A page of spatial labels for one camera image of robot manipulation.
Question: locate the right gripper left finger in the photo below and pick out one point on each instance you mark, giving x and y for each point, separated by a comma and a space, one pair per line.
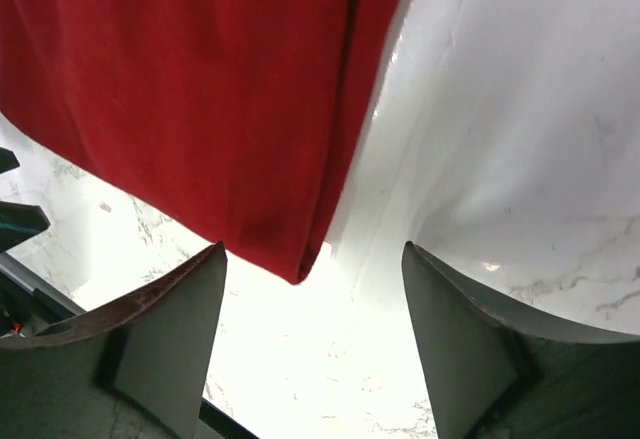
133, 368

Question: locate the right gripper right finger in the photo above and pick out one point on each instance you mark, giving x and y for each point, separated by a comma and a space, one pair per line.
495, 367

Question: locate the dark red t shirt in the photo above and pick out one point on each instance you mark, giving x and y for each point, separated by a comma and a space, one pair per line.
237, 118

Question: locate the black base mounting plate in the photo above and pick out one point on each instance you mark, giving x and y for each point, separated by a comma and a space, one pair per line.
220, 423

